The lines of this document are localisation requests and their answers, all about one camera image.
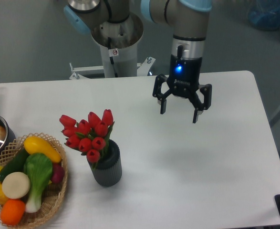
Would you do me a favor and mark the woven wicker basket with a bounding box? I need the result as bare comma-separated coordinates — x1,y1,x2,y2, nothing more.
0,133,68,229

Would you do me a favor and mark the green bok choy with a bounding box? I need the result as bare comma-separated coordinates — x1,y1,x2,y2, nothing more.
23,153,52,213

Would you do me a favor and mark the blue plastic bag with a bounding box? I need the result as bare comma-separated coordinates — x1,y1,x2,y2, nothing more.
247,0,280,31

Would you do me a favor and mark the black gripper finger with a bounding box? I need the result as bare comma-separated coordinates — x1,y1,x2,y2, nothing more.
189,84,212,124
152,74,171,114

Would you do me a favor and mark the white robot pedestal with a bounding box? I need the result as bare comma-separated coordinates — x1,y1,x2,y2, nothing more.
70,12,156,80

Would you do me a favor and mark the dark grey ribbed vase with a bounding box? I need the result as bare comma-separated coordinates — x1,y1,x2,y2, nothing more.
88,139,122,187

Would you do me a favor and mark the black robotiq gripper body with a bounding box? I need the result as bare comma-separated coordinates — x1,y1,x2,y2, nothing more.
167,45,202,98

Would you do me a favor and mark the green cucumber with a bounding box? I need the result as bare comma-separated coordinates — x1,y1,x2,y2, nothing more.
0,148,30,183

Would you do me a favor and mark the yellow squash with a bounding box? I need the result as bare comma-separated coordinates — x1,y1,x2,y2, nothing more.
23,136,62,163

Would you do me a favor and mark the orange fruit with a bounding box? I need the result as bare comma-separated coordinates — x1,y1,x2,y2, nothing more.
0,199,25,226

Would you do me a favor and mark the white round onion slice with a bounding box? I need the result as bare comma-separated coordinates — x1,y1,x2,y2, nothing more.
2,172,31,199

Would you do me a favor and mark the red radish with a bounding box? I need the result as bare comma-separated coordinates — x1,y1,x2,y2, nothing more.
50,164,65,184

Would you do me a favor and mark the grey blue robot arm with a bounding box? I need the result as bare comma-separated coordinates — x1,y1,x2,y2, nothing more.
63,0,212,122

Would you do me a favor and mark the red tulip bouquet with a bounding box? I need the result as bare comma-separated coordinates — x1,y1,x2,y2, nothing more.
59,109,114,169

